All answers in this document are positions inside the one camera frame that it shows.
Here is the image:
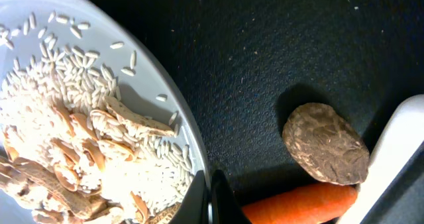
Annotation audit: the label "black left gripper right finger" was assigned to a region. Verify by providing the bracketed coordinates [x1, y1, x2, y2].
[211, 170, 250, 224]

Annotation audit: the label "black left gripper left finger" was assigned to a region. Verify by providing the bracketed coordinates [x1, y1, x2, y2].
[170, 170, 209, 224]

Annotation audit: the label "orange carrot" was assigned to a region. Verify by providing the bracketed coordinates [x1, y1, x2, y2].
[242, 182, 358, 224]

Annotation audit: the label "brown walnut shell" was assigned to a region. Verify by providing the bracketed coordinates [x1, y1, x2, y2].
[282, 103, 370, 186]

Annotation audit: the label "white plastic fork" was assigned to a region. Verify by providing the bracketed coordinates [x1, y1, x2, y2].
[337, 94, 423, 224]

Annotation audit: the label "grey round plate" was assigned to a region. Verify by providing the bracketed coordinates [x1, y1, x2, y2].
[1, 0, 210, 191]

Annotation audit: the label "rice and peanut shells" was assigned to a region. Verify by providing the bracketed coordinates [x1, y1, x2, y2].
[0, 11, 195, 224]

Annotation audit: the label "round black serving tray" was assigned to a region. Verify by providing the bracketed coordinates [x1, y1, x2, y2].
[90, 0, 423, 205]

